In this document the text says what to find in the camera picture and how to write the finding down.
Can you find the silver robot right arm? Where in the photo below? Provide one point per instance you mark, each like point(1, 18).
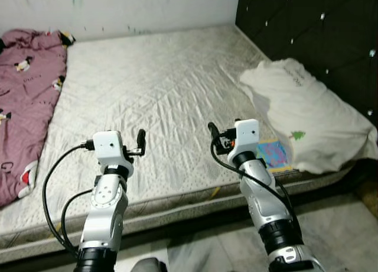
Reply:
point(263, 195)

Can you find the grey robot left leg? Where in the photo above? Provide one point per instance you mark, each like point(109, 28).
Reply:
point(149, 265)

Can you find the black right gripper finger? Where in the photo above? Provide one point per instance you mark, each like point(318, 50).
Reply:
point(214, 130)

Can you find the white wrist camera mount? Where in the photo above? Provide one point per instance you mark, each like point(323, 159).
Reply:
point(247, 135)
point(109, 145)

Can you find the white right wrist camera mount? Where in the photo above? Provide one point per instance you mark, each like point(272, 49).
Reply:
point(247, 135)

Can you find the dark tufted headboard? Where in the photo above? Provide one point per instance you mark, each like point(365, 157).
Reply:
point(319, 35)

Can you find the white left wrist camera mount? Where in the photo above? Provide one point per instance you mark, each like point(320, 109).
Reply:
point(109, 145)

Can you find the shaggy brown white rug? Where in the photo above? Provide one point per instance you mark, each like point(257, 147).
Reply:
point(369, 198)

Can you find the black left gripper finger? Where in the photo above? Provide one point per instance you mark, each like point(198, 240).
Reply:
point(141, 141)

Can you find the cream pillow with green tree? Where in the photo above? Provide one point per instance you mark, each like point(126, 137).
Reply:
point(307, 118)

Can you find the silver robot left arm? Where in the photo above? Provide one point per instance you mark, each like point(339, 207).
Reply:
point(103, 207)

